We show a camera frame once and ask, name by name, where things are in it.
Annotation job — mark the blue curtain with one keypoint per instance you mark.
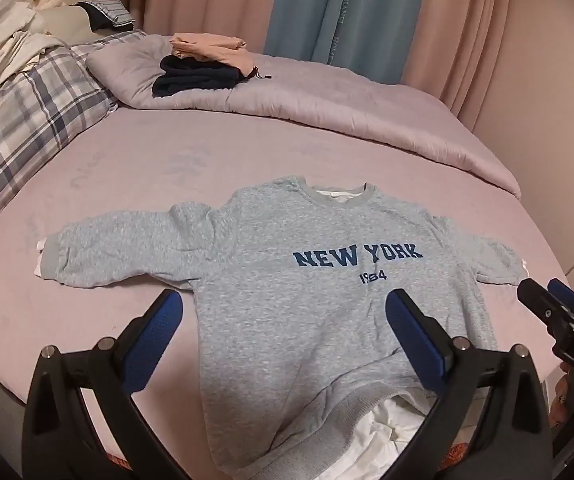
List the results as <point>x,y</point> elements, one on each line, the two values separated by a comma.
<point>317,10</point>

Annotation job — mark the white crumpled cloth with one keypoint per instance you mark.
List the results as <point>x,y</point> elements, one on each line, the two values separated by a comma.
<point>2,45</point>

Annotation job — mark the grey printed sweatshirt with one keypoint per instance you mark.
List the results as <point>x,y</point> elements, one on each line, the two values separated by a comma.
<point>292,310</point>

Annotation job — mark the person's right hand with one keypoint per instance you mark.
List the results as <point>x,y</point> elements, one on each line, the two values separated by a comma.
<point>559,405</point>

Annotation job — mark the plaid pillow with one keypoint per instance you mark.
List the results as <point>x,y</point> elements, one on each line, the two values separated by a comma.
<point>17,120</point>

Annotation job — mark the folded navy garment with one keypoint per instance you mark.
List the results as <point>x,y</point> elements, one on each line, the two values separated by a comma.
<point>192,77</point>

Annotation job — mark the folded peach garment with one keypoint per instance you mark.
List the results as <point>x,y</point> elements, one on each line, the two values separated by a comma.
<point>207,47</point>

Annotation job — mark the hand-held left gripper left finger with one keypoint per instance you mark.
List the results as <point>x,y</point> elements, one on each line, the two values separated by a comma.
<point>154,330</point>

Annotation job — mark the striped grey cloth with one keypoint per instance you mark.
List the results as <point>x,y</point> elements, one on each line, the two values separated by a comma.
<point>112,12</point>

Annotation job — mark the pink bed sheet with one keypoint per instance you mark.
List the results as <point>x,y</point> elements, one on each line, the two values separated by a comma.
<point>117,160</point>

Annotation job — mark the pink comforter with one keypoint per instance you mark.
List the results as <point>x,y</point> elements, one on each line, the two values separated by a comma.
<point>342,100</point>

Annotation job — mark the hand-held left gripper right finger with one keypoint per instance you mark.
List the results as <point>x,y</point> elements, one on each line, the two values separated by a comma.
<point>412,330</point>

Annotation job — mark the beige pillow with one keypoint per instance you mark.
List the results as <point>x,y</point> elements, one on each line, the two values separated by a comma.
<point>67,22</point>

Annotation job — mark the orange patterned cloth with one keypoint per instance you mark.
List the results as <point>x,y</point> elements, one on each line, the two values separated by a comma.
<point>454,457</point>

